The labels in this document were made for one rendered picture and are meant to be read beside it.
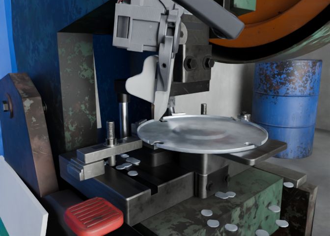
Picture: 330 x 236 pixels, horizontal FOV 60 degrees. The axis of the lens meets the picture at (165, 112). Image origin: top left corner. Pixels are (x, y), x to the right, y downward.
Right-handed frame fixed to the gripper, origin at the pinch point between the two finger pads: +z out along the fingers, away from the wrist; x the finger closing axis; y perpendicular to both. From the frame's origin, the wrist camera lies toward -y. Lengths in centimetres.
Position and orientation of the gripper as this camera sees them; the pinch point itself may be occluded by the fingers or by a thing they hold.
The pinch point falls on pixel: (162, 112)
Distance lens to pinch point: 41.5
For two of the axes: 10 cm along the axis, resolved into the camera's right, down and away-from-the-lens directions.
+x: -1.0, 2.2, -9.7
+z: -1.2, 9.6, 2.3
